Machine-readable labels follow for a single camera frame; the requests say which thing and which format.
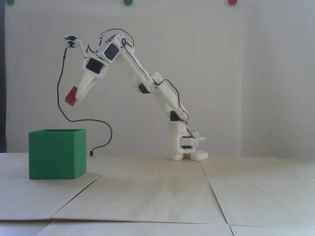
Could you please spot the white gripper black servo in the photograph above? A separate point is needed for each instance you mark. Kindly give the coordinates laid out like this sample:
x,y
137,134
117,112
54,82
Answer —
x,y
91,75

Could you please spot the red block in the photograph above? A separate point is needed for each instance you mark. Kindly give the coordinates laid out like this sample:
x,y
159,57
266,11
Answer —
x,y
71,97

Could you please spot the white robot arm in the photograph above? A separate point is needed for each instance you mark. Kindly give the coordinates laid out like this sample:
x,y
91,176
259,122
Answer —
x,y
165,95

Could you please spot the green open box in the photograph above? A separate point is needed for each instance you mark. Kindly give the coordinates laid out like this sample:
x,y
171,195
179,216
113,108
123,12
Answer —
x,y
54,156

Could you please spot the white backdrop sheet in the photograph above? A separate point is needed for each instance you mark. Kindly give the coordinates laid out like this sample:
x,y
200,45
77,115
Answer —
x,y
67,75

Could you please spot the green round magnet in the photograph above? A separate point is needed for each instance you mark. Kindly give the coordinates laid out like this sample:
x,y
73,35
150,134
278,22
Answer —
x,y
127,0
10,1

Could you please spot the red round magnet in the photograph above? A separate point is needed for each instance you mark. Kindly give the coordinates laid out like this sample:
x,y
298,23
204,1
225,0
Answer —
x,y
232,0

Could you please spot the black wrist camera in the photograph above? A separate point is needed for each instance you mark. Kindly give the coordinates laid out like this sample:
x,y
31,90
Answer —
x,y
70,38

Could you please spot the dark window frame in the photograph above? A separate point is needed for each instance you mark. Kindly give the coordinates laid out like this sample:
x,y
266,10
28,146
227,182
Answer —
x,y
0,78

